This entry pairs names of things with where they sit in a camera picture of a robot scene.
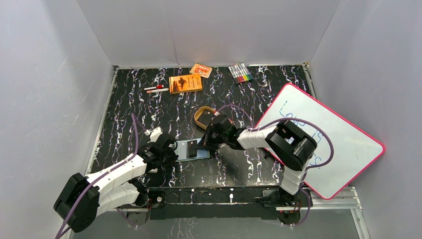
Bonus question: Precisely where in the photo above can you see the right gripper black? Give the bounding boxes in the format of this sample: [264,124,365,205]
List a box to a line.
[196,125,227,151]

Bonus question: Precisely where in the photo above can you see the black credit card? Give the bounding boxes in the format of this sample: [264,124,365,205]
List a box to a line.
[187,139,198,158]

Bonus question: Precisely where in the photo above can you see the tan oval tray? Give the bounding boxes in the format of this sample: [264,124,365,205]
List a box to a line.
[194,106,215,130]

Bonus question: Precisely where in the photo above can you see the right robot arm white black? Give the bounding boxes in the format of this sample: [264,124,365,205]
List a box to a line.
[197,115,317,208]

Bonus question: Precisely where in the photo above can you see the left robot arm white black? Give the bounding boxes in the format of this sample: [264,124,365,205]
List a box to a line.
[53,127,178,233]

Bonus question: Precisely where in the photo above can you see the black cards in tray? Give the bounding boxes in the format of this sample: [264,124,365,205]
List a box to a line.
[198,110,214,129]

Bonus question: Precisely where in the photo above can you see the small orange card pack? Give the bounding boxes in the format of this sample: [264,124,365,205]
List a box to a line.
[190,63,212,78]

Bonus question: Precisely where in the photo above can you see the white marker pen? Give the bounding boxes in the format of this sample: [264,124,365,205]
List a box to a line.
[146,88,169,94]

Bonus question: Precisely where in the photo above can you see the black whiteboard clip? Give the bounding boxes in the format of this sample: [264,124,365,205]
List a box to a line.
[263,149,273,160]

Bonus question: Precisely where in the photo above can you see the orange book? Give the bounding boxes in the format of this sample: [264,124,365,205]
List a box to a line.
[169,74,203,94]

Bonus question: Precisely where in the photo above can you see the red capped marker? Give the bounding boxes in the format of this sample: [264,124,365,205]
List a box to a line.
[144,85,164,91]

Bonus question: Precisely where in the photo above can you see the coloured marker set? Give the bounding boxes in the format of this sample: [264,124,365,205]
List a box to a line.
[228,62,254,84]

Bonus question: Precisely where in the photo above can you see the pink framed whiteboard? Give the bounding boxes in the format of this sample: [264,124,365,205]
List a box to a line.
[256,83,385,200]

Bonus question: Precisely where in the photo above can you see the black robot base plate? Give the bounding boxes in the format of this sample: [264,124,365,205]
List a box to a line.
[116,186,313,228]

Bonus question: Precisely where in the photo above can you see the aluminium frame rail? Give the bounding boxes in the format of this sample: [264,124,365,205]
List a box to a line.
[108,187,370,239]

